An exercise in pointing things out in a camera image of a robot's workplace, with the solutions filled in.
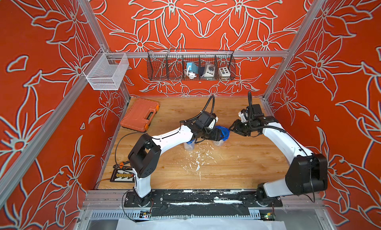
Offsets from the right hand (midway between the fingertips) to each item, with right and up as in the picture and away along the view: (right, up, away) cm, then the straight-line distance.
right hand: (228, 128), depth 84 cm
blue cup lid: (-2, -2, -1) cm, 3 cm away
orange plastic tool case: (-58, +7, +19) cm, 61 cm away
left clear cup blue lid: (-23, -10, +2) cm, 25 cm away
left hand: (-5, -4, -2) cm, 6 cm away
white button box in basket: (0, +36, +11) cm, 37 cm away
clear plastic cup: (-5, -9, +3) cm, 11 cm away
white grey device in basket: (-10, +36, +7) cm, 38 cm away
